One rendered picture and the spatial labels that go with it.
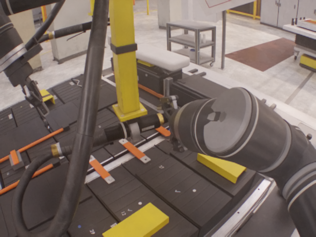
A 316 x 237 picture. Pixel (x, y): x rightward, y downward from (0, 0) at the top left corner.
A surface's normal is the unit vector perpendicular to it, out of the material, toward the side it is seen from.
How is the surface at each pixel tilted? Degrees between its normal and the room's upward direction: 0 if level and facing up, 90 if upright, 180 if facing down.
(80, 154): 56
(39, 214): 0
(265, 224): 0
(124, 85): 90
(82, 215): 0
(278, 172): 104
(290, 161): 79
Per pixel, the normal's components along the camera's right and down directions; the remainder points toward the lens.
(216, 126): -0.85, -0.40
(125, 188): -0.04, -0.82
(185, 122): -0.92, -0.17
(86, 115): 0.33, -0.13
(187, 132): -0.93, 0.13
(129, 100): 0.43, 0.50
